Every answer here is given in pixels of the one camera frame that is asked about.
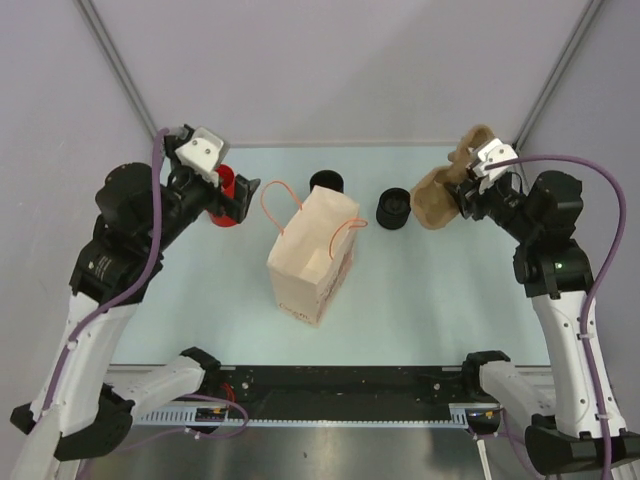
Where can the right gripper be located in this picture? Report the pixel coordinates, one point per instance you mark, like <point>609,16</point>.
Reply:
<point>469,196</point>

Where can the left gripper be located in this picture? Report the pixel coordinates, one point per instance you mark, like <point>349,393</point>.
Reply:
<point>243,191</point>

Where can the brown pulp cup carrier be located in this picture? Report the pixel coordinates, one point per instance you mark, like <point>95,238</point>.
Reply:
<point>431,203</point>

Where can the black ribbed cup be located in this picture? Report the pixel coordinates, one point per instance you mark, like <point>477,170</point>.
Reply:
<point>393,208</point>
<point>329,179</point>

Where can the translucent bag with orange handles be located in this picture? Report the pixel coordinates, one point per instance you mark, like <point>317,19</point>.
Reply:
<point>314,252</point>

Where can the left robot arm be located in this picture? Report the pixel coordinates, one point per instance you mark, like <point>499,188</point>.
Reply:
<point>143,209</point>

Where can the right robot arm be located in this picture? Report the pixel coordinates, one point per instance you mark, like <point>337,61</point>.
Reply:
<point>581,428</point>

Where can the red cylindrical straw holder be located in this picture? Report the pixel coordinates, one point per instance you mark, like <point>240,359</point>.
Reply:
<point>227,179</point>

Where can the tilted black ribbed cup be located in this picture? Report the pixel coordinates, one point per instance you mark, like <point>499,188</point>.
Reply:
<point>393,208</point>

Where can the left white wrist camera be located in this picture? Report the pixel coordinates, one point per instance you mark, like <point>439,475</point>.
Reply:
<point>204,153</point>

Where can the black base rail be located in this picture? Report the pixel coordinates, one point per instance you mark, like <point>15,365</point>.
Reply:
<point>384,395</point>

